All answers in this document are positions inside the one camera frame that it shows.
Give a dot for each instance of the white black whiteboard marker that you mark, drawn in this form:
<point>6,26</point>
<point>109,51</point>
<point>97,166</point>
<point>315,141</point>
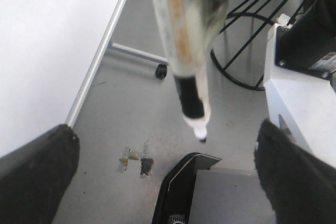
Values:
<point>188,29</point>

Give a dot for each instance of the black wire frame stool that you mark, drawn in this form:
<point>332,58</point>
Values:
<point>245,24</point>

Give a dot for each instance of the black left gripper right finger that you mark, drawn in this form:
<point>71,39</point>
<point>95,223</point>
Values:
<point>299,186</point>

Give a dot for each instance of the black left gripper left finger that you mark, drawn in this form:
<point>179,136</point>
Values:
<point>35,177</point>

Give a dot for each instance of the torn tape residue on floor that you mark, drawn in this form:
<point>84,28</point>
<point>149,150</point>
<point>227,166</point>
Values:
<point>143,158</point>

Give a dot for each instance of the whiteboard stand leg with caster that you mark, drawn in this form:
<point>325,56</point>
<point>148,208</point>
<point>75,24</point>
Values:
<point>162,63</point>

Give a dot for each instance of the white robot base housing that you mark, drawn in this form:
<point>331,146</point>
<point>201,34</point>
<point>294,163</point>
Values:
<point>302,105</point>

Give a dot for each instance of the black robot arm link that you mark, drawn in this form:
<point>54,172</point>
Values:
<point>309,45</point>

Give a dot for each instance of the white whiteboard with aluminium frame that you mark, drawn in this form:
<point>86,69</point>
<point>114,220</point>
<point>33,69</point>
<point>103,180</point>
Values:
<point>50,53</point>

